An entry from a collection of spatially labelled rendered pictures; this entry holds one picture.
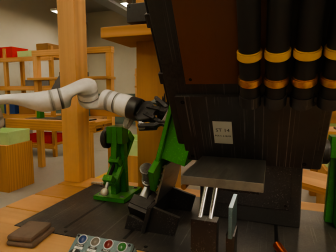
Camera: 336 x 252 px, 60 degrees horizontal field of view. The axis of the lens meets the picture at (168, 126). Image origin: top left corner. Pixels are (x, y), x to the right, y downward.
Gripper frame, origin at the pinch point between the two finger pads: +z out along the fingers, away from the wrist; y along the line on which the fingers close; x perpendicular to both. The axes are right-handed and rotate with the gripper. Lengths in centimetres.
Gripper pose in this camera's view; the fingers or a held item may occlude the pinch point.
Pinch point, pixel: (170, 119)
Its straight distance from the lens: 91.1
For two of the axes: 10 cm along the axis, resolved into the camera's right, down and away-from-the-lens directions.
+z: 9.1, 3.0, -2.9
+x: 0.7, 5.8, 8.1
